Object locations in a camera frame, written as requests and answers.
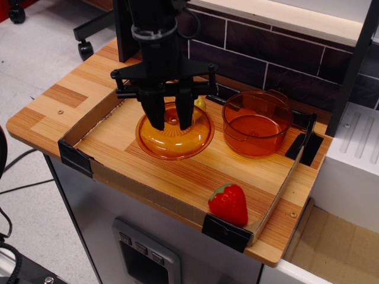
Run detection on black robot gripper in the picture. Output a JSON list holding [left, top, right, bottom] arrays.
[[111, 25, 219, 131]]

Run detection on orange transparent pot lid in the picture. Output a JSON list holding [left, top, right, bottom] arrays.
[[136, 102, 214, 160]]

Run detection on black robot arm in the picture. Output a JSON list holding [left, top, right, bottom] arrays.
[[111, 1, 218, 130]]

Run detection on orange transparent plastic pot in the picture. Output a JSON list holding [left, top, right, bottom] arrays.
[[222, 90, 293, 157]]

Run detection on yellow toy potato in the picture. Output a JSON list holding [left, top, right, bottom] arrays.
[[194, 96, 207, 111]]

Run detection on black office chair base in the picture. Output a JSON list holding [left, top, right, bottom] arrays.
[[73, 11, 114, 61]]

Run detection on red toy strawberry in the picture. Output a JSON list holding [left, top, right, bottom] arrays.
[[208, 183, 248, 227]]

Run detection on light wooden shelf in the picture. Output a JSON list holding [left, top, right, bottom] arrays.
[[192, 0, 363, 47]]

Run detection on cardboard fence with black tape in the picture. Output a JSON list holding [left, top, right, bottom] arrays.
[[57, 56, 325, 254]]

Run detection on grey oven control panel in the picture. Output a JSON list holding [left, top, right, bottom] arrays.
[[113, 218, 182, 284]]

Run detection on black caster wheel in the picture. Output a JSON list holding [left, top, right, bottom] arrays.
[[8, 5, 26, 24]]

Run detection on white toy sink unit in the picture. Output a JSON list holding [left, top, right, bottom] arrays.
[[311, 103, 378, 232]]

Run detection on black vertical post left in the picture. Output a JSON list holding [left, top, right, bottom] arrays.
[[113, 0, 140, 62]]

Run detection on black vertical post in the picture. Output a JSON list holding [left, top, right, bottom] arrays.
[[325, 0, 378, 137], [113, 0, 140, 62]]

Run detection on black cable on floor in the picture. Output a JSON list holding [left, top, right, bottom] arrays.
[[0, 147, 56, 237]]

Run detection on black vertical post right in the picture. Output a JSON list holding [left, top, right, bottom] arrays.
[[325, 0, 378, 137]]

